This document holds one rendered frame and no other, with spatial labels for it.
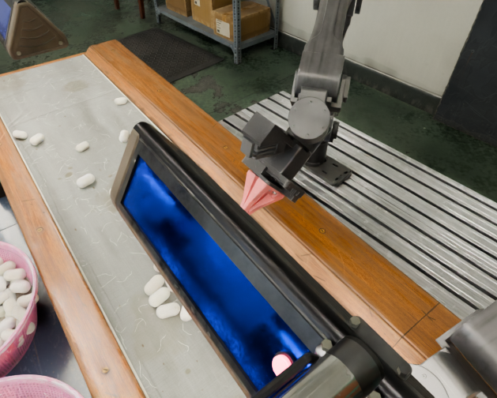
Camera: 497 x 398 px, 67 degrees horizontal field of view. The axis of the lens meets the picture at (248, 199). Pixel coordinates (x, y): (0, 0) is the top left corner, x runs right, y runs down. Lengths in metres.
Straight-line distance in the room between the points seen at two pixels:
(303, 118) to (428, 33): 2.04
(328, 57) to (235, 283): 0.47
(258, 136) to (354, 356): 0.40
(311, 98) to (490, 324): 0.33
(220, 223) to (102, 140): 0.77
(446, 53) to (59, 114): 2.04
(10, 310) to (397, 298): 0.59
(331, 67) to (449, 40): 1.90
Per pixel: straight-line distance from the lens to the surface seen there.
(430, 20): 2.52
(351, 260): 0.66
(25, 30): 0.64
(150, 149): 0.29
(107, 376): 0.58
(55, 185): 0.89
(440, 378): 0.37
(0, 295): 0.74
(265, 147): 0.54
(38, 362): 0.73
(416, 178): 1.00
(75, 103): 1.15
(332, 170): 0.94
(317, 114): 0.53
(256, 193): 0.60
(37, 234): 0.76
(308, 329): 0.19
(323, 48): 0.65
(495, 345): 0.43
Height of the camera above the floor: 1.28
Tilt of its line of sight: 45 degrees down
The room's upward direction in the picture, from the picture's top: straight up
